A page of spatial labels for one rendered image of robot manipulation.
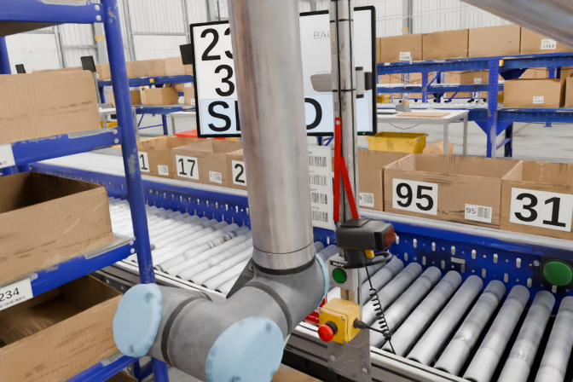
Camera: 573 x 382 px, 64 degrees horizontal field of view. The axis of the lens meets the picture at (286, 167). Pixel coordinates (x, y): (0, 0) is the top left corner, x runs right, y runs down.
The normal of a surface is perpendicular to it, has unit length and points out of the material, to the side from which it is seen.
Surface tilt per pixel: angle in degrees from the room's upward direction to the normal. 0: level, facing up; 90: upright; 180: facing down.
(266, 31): 95
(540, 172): 90
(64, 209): 90
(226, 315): 2
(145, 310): 60
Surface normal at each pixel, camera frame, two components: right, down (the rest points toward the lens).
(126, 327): -0.58, -0.31
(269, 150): -0.13, 0.31
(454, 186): -0.60, 0.22
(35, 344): 0.76, 0.10
